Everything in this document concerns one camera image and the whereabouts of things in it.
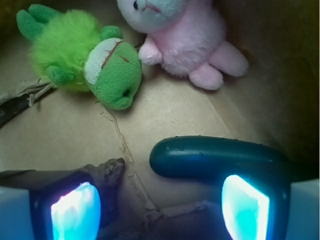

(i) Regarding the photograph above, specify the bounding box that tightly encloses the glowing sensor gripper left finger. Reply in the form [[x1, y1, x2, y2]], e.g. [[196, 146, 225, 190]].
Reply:
[[0, 170, 101, 240]]

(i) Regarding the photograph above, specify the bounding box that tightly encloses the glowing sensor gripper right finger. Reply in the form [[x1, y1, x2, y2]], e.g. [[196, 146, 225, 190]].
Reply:
[[221, 174, 320, 240]]

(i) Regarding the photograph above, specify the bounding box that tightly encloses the brown rock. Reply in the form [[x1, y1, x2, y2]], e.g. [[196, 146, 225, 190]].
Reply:
[[80, 157, 125, 229]]

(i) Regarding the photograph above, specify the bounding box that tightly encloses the dark green toy cucumber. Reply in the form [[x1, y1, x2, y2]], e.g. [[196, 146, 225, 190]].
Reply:
[[149, 135, 304, 181]]

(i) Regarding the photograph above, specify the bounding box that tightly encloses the brown paper bag tray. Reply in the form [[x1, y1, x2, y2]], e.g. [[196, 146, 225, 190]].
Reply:
[[0, 0, 320, 240]]

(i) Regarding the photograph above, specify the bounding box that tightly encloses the green plush frog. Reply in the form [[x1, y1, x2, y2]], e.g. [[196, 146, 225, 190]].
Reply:
[[16, 4, 142, 110]]

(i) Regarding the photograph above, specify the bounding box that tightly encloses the pink plush bunny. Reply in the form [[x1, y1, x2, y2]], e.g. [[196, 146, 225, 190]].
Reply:
[[117, 0, 249, 90]]

